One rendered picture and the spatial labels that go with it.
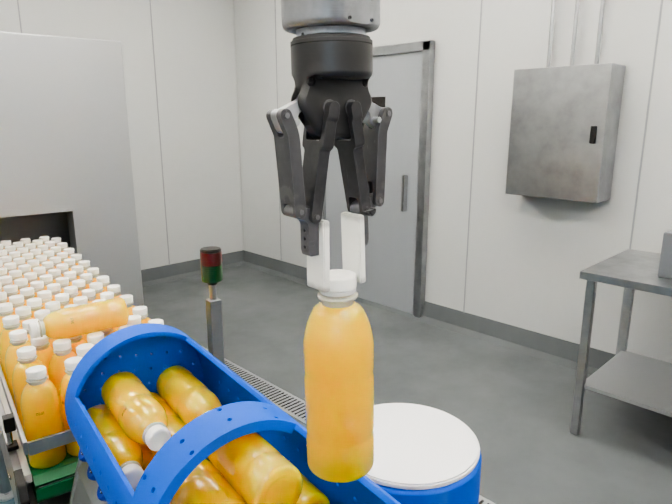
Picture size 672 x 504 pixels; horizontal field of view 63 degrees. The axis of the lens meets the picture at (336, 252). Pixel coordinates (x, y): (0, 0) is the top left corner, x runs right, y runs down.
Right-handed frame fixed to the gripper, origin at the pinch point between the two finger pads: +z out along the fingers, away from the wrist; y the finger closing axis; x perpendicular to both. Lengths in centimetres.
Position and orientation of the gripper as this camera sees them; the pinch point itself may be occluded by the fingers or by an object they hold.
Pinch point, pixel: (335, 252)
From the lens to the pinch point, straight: 54.7
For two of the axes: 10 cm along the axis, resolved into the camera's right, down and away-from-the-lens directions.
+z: 0.2, 9.7, 2.4
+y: 7.9, -1.6, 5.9
